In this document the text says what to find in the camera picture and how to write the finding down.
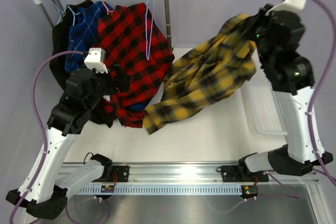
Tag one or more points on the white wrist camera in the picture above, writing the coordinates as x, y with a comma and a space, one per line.
294, 6
95, 60

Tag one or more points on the red black checked shirt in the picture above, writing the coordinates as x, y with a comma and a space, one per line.
122, 35

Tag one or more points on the yellow plaid shirt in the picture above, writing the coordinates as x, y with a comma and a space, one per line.
206, 74

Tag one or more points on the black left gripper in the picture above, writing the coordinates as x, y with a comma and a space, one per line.
121, 85

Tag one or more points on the white slotted cable duct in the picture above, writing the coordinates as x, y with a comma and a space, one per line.
161, 190

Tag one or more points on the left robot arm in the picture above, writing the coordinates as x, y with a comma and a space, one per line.
43, 194

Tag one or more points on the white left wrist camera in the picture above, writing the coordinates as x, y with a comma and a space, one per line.
95, 60

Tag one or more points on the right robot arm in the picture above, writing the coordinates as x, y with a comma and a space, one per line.
291, 78

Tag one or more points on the white perforated basket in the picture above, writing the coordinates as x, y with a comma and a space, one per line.
265, 107

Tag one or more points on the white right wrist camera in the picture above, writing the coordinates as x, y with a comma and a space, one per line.
294, 6

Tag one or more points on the blue plaid shirt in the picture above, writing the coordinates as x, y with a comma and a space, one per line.
83, 31

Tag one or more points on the light blue wire hanger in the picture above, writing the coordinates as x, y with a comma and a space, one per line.
149, 20

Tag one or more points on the blue hanger on rack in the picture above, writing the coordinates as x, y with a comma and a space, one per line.
74, 14
59, 11

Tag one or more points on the black garment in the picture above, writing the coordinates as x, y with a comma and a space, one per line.
63, 66

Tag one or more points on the aluminium mounting rail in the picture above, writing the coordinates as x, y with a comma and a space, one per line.
183, 173

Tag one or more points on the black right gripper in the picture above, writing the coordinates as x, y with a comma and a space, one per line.
256, 20

